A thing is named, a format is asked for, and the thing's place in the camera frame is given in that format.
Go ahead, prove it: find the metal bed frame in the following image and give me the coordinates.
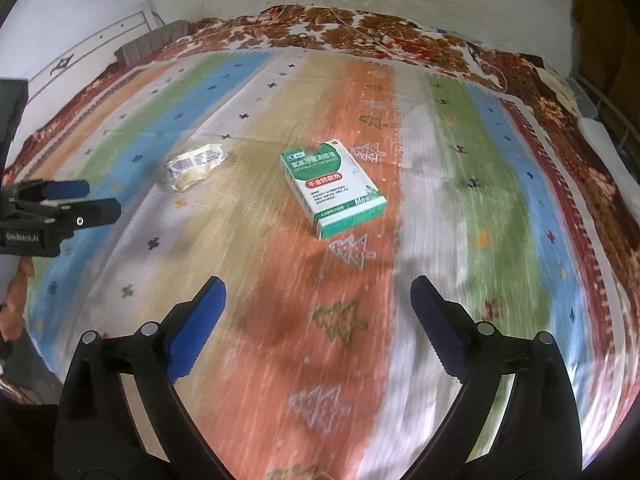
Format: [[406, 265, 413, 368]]
[[570, 75, 640, 161]]

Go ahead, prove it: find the striped colourful blanket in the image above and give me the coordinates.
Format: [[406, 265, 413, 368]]
[[0, 47, 633, 480]]

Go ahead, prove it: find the white cloth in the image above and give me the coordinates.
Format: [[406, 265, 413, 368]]
[[577, 117, 636, 186]]

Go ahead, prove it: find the white headboard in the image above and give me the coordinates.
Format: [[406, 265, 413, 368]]
[[25, 10, 166, 96]]

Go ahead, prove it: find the clear plastic wrapper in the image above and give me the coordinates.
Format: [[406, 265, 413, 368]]
[[166, 143, 226, 192]]

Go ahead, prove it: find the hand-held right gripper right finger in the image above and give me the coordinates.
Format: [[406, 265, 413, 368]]
[[410, 275, 585, 480]]

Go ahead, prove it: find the green and white box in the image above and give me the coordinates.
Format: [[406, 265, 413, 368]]
[[279, 138, 388, 240]]

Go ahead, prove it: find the person's left hand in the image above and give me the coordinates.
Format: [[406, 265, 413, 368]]
[[0, 258, 36, 346]]

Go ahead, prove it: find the brown floral blanket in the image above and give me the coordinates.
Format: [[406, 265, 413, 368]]
[[0, 5, 640, 311]]

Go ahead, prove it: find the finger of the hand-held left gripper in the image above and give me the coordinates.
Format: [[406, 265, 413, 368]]
[[20, 180, 91, 202], [30, 198, 123, 234]]

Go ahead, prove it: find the brown cloth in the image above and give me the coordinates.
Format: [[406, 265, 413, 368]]
[[572, 0, 640, 91]]

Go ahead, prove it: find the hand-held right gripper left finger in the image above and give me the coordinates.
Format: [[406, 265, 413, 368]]
[[52, 275, 228, 480]]

